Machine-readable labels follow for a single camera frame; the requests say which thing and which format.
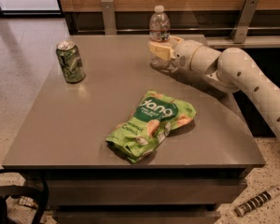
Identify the green chips bag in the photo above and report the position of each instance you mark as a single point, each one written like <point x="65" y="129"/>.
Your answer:
<point x="150" y="123"/>

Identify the right metal bracket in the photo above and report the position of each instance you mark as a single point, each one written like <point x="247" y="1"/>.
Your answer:
<point x="240" y="30"/>

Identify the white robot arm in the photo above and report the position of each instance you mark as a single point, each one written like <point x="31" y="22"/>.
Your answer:
<point x="230" y="70"/>

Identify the grey table base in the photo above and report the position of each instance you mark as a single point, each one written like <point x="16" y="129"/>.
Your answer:
<point x="140" y="196"/>

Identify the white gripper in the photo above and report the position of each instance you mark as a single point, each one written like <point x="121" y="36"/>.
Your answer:
<point x="184" y="51"/>

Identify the left metal bracket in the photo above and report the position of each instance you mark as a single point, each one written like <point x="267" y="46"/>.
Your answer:
<point x="109" y="17"/>

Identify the metal bracket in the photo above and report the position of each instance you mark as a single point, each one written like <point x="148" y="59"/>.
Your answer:
<point x="109" y="17"/>
<point x="240" y="30"/>

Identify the clear plastic water bottle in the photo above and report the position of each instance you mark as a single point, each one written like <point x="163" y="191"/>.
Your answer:
<point x="159" y="31"/>

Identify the green soda can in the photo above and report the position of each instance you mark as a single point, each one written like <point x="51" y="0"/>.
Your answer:
<point x="70" y="61"/>

